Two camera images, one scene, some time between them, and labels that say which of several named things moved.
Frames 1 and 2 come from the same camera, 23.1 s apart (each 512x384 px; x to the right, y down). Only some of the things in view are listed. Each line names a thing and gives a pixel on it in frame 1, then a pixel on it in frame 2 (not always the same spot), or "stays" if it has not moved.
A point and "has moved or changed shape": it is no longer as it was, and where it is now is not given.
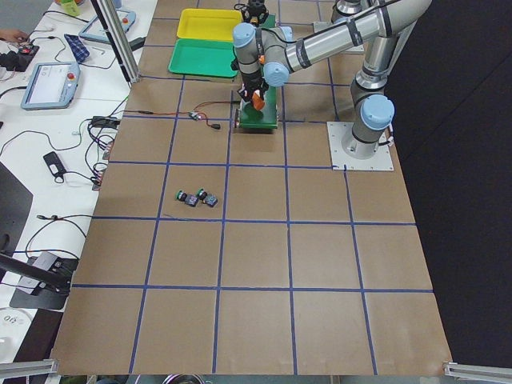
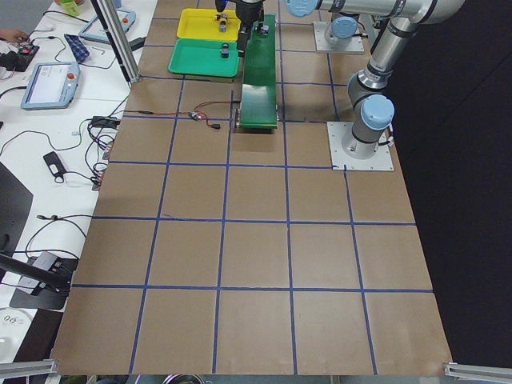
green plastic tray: [203, 58] stays
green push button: [202, 194] -> [225, 50]
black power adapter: [54, 163] stays
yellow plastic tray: [208, 24] stays
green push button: [190, 199] has moved or changed shape
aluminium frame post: [118, 38] stays
